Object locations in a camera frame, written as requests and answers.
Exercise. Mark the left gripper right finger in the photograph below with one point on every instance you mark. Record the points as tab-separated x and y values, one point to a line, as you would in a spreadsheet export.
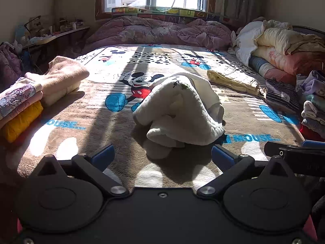
234	168

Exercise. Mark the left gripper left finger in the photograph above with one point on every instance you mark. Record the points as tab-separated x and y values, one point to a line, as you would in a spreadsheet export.
91	167

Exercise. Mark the white quilted baby garment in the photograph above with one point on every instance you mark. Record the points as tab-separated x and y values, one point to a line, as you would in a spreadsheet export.
181	109

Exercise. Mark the pile of mixed clothes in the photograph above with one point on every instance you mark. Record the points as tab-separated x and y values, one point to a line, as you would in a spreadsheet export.
310	90

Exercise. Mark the Mickey Mouse fleece blanket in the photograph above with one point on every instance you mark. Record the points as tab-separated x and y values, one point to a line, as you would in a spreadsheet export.
100	112

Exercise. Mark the navy striped garment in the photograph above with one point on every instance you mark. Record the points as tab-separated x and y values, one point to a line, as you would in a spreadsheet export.
281	94

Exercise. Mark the folded yellow garment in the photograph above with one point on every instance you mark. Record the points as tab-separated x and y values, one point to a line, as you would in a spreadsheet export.
15	127

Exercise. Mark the folded cream quilted cloth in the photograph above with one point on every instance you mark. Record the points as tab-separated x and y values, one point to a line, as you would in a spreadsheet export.
238	81

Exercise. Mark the folded pink fleece garment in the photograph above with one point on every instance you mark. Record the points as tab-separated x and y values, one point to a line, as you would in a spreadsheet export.
63	76

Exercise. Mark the purple cream sweatshirt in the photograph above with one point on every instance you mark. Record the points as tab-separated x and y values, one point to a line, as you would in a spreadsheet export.
18	97

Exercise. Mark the purple jacket at bedside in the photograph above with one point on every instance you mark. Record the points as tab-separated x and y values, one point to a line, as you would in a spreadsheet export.
10	66

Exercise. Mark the white crumpled sheet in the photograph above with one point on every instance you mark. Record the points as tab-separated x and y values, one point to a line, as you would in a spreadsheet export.
245	43

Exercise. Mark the cluttered side table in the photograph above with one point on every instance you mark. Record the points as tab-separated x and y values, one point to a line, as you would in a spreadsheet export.
39	50

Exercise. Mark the purple crumpled quilt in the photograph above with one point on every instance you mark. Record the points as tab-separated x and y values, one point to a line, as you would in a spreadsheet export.
211	35

